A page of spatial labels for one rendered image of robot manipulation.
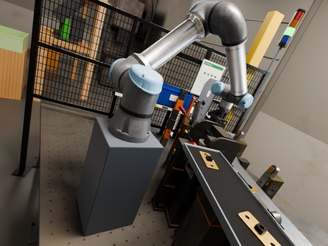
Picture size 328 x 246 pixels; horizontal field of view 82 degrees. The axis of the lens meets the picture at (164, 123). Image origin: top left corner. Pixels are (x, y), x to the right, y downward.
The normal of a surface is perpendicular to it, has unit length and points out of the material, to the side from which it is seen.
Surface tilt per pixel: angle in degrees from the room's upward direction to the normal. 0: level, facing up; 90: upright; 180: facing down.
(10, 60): 90
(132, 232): 0
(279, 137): 90
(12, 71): 90
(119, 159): 90
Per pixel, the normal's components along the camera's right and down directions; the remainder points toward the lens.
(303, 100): -0.81, -0.09
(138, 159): 0.47, 0.47
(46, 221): 0.34, -0.88
